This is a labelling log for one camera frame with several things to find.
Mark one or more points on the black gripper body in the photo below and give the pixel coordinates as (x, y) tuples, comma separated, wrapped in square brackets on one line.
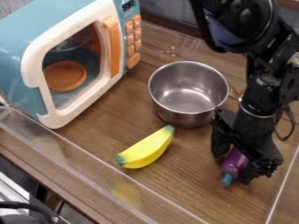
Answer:
[(250, 135)]

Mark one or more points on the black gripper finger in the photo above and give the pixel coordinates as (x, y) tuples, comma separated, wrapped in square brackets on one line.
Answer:
[(254, 169), (220, 143)]

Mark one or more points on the purple toy eggplant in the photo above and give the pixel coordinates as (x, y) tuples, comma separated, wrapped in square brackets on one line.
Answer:
[(233, 165)]

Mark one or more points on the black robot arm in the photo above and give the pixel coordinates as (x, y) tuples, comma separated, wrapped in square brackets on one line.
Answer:
[(246, 27)]

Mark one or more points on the silver metal pot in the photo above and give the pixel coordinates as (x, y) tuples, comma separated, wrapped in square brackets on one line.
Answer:
[(186, 90)]

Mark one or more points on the yellow toy banana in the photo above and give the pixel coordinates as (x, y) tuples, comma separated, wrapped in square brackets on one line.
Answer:
[(146, 150)]

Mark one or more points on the clear acrylic barrier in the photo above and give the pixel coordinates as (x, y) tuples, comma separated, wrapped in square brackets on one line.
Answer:
[(97, 189)]

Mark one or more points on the orange microwave turntable plate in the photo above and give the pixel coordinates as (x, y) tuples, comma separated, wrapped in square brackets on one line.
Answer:
[(64, 76)]

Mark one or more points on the blue toy microwave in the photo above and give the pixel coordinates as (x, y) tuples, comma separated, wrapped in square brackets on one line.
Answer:
[(94, 32)]

